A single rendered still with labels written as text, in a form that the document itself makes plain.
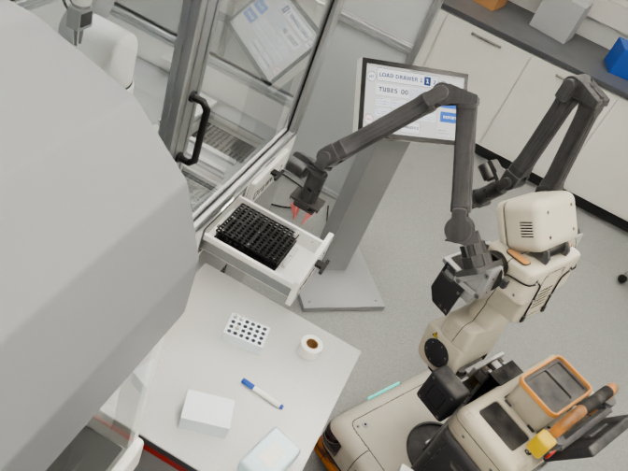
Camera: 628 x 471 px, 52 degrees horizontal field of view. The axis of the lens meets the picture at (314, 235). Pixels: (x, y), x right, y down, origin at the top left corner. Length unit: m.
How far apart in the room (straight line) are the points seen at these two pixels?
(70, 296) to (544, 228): 1.38
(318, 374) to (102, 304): 1.16
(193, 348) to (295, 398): 0.32
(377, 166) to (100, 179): 2.14
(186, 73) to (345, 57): 2.22
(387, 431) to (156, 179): 1.79
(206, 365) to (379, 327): 1.54
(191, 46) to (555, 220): 1.13
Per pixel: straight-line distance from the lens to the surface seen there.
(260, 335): 1.94
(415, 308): 3.46
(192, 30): 1.32
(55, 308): 0.83
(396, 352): 3.21
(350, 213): 3.08
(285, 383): 1.91
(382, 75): 2.70
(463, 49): 4.69
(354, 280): 3.37
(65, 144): 0.89
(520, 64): 4.66
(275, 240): 2.08
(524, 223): 1.92
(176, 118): 1.41
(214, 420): 1.73
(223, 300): 2.04
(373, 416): 2.58
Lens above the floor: 2.27
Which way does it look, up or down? 40 degrees down
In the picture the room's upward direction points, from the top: 24 degrees clockwise
